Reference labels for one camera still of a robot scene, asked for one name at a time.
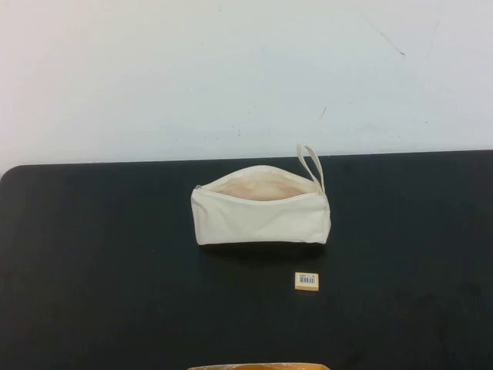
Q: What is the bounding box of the yellow eraser with barcode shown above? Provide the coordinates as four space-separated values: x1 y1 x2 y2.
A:
294 271 320 291

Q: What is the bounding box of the cream fabric pencil case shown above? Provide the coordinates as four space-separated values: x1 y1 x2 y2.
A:
189 143 332 247

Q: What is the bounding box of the black table mat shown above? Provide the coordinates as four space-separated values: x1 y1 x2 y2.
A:
0 150 493 370

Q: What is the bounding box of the clear amber plastic container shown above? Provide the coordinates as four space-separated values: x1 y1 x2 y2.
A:
187 362 330 370

